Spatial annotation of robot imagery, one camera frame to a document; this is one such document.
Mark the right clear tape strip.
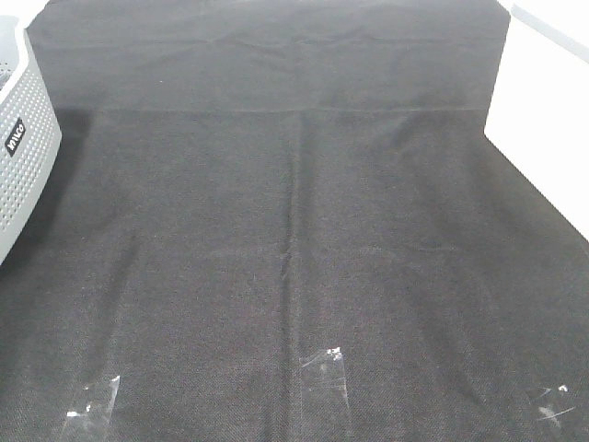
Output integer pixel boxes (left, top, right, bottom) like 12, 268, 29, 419
526, 384, 576, 434

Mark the grey perforated laundry basket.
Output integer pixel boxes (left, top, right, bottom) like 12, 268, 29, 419
1, 15, 62, 260

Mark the clear tape strip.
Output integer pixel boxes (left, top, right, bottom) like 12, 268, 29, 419
58, 376, 121, 442
526, 384, 576, 434
299, 347, 352, 442

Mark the left clear tape strip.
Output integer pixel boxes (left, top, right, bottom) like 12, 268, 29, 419
58, 376, 121, 442

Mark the middle clear tape strip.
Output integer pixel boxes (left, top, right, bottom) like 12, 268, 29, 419
299, 347, 352, 442

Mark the beige box with grey lid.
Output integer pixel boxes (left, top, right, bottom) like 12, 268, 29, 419
484, 1, 588, 237

